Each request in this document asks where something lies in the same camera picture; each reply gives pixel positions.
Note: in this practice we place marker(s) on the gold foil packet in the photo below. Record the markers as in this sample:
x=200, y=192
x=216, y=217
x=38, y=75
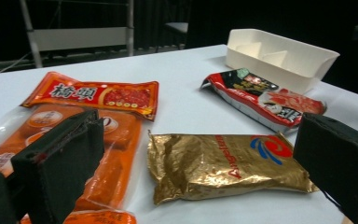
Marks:
x=214, y=165

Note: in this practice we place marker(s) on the clear orange food packet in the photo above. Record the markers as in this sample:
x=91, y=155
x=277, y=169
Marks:
x=118, y=174

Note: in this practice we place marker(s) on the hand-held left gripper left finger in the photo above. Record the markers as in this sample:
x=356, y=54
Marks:
x=59, y=165

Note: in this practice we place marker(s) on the white metal desk frame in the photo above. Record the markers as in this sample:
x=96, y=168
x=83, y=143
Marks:
x=74, y=39

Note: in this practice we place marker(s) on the red and black soup packet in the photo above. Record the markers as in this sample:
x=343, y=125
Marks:
x=261, y=96

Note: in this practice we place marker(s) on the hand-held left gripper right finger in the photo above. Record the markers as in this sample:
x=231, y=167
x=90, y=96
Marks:
x=338, y=161

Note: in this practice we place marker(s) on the red seasoning packet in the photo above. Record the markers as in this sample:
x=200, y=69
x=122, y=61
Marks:
x=84, y=93

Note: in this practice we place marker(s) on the white divided container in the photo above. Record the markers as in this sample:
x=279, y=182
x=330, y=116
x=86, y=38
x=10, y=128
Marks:
x=292, y=73

